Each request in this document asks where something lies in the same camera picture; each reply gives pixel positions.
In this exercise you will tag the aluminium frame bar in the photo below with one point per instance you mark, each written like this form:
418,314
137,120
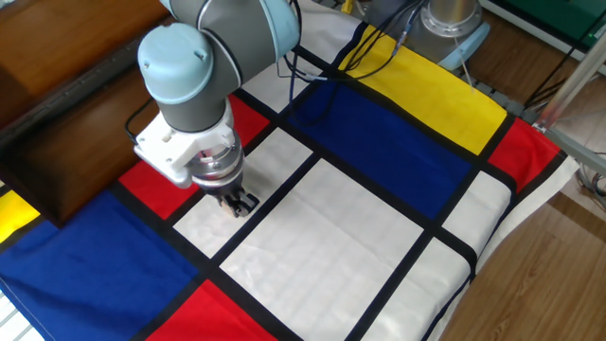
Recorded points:
582,151

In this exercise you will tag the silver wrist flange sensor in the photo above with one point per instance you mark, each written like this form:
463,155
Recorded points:
218,168

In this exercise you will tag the white slatted panel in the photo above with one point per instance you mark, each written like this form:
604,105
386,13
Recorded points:
14,322

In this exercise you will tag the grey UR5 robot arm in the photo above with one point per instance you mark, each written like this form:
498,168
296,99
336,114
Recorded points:
213,57

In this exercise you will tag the brown wooden shelf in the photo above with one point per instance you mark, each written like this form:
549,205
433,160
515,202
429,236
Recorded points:
71,95

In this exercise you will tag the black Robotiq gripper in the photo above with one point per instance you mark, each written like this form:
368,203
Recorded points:
225,190

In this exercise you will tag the Mondrian pattern tablecloth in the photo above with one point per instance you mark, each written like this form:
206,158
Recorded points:
331,227

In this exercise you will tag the yellow plastic piece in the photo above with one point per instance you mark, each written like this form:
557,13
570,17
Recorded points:
347,5

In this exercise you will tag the aluminium frame post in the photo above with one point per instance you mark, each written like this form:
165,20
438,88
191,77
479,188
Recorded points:
573,80

